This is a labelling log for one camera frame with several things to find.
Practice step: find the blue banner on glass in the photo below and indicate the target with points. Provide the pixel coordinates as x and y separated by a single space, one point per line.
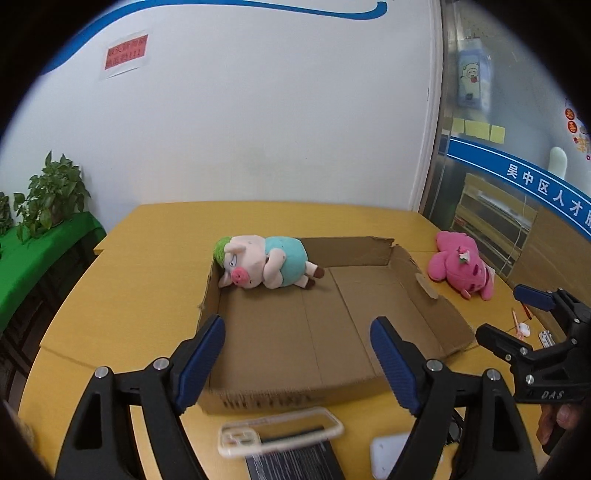
480 159

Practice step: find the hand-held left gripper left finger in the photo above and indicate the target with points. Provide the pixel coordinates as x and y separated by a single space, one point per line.
203 360

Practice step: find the person's right hand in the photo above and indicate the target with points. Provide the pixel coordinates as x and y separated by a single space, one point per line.
565 415

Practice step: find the blue wall decal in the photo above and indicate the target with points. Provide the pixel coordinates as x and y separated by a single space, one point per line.
74 48

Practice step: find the yellow wooden desktop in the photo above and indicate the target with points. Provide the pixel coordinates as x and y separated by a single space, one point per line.
138 286

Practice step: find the white folding device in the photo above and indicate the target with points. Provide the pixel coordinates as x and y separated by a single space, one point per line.
388 454

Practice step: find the pink plush toy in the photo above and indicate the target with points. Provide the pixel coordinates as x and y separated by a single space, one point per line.
450 267

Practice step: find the red window decorations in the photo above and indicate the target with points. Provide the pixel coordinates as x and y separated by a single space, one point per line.
575 127

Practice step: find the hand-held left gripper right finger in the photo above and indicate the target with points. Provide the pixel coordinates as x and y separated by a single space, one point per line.
392 364

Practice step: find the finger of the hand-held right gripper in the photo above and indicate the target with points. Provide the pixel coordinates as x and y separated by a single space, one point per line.
535 297
498 340

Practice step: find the green potted plant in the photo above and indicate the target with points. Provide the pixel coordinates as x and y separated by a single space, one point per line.
5 212
51 194

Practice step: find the red pen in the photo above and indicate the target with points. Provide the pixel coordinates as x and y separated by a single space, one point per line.
526 311

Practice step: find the pig plush in teal shirt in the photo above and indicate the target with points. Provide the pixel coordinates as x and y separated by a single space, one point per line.
286 258

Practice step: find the blue pig poster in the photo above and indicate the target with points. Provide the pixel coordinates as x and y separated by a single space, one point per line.
473 74

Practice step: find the small metal clipper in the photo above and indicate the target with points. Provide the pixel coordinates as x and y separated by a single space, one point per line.
547 338

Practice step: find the beige clear phone case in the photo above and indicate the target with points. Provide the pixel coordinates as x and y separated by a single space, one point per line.
240 439

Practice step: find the brown cardboard box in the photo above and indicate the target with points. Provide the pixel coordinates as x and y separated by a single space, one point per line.
300 332

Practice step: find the red paper notice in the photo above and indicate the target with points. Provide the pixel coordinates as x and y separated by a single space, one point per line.
125 53

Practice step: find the black sunglasses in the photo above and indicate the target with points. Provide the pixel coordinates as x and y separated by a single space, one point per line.
455 434

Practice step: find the green table cloth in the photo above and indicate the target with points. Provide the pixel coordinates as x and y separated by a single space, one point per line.
41 249

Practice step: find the pink pen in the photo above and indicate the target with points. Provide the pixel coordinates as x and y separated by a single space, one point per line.
515 319

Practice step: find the yellow sticky note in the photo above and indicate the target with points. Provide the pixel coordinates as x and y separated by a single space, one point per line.
477 128
459 125
497 134

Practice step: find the white earbud case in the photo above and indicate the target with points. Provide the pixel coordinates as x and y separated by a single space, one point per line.
523 331

